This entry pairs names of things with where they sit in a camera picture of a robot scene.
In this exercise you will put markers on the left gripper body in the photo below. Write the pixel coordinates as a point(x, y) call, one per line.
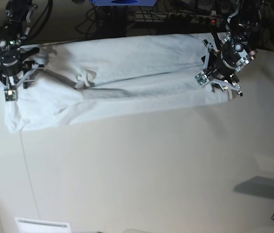
point(233, 57)

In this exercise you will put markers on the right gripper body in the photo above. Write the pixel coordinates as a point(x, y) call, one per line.
point(12, 62)

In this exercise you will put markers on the white T-shirt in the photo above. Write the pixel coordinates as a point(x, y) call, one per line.
point(118, 76)

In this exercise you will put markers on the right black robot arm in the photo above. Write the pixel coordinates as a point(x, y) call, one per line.
point(17, 25)

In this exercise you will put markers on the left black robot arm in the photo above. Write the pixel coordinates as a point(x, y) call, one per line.
point(244, 23)

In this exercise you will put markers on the black power strip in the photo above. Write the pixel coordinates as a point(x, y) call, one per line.
point(156, 17)

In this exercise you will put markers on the blue box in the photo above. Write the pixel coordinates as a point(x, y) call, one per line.
point(124, 2)

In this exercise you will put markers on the white paper sheet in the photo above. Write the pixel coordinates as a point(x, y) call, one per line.
point(25, 225)

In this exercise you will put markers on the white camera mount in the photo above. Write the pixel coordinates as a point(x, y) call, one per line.
point(204, 78)
point(11, 84)

